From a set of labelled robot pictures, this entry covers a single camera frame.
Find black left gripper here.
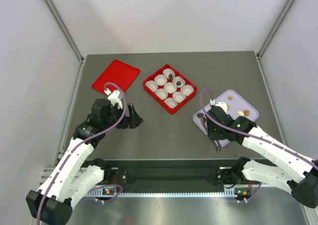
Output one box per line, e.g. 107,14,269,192
103,103,143,130

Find metal serving tongs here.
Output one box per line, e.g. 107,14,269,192
200,116,222,152

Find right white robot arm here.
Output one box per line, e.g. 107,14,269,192
204,103,318,208

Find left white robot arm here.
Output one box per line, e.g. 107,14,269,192
26,98,143,225

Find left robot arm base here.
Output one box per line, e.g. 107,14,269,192
80,158,128,186

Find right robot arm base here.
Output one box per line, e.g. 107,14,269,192
215,157,251,189

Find red chocolate box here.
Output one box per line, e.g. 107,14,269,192
143,64,197,115

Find lavender tray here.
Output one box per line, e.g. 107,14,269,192
193,89,259,135

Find white paper cup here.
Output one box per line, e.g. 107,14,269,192
154,74,167,86
145,80,158,92
180,84,194,97
172,76,186,88
163,82,177,94
155,88,168,100
162,68,175,80
172,91,186,103
164,98,178,109

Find red box lid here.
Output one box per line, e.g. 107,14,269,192
92,60,140,93

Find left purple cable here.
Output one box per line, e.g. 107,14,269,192
36,82,127,225

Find purple cable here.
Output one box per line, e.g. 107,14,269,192
200,87,318,171
36,82,127,225

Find aluminium cable duct rail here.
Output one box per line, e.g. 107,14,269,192
84,187,249,200

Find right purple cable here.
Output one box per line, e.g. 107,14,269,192
200,87,318,171

